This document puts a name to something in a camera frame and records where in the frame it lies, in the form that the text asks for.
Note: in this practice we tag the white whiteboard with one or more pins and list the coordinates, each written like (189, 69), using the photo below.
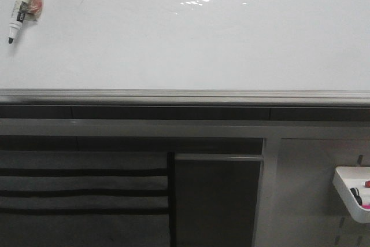
(190, 45)

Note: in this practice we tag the black capped marker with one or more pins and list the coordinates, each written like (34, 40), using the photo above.
(355, 191)

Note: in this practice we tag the aluminium whiteboard frame rail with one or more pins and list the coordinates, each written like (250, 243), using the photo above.
(185, 97)

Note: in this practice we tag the white pegboard panel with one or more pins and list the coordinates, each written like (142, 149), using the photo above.
(307, 210)

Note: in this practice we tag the dark grey panel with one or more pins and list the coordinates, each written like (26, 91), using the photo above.
(215, 201)

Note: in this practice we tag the black white dry-erase marker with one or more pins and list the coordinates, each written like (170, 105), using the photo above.
(23, 10)

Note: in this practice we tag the white plastic marker tray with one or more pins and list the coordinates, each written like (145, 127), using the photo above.
(346, 178)

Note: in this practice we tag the grey fabric pocket organizer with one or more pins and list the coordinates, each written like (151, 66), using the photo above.
(51, 198)

